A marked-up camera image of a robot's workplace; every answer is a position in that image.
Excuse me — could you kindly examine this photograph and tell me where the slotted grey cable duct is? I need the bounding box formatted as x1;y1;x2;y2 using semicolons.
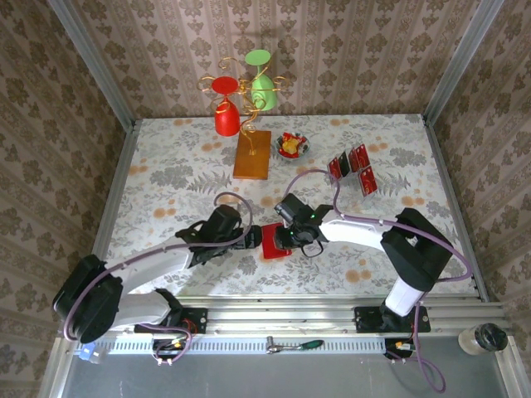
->
73;334;389;356

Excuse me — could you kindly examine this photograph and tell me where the aluminium frame post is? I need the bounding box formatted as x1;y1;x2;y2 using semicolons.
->
421;0;505;122
46;0;138;129

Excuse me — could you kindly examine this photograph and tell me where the blue white plug adapter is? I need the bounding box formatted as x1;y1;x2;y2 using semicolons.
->
78;342;108;366

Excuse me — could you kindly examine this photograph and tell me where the aluminium side rail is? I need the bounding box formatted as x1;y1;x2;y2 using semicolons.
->
421;114;490;303
78;119;142;308

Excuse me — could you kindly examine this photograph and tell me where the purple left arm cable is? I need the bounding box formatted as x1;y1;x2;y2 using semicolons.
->
64;192;254;368

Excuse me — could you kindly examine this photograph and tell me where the ratchet wrench green handle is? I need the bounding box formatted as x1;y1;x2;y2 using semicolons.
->
265;336;325;356

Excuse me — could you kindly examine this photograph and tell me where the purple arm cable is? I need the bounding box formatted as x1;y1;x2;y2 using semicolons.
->
288;168;474;395
64;192;254;368

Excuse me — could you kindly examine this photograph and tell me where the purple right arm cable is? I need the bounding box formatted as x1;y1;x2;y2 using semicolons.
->
288;168;474;395

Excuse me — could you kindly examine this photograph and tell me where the red card box white inside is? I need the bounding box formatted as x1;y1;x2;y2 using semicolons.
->
261;222;295;262

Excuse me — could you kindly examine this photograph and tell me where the small glass candy bowl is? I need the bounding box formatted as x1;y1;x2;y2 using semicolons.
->
275;131;312;161

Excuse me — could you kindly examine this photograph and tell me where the clear jar dark lid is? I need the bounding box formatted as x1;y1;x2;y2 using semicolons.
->
457;322;509;357

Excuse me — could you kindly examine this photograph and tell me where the red plastic wine glass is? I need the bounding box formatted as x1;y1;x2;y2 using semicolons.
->
211;75;241;138

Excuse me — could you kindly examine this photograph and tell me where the black connector box orange plug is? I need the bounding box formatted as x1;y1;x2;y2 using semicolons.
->
383;337;417;366
149;337;192;369

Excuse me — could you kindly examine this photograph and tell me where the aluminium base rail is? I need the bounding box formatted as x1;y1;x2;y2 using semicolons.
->
57;294;514;337

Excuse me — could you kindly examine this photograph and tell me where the clear acrylic card holder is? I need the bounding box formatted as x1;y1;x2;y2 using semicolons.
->
326;143;381;204

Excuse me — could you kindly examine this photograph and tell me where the gold wire rack wooden base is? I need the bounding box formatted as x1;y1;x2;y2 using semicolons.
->
197;56;290;181

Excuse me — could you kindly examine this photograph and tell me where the green plastic wine glass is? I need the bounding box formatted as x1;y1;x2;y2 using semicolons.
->
243;49;278;112

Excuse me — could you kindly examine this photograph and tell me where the floral patterned tablecloth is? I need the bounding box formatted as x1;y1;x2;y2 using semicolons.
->
105;114;478;298

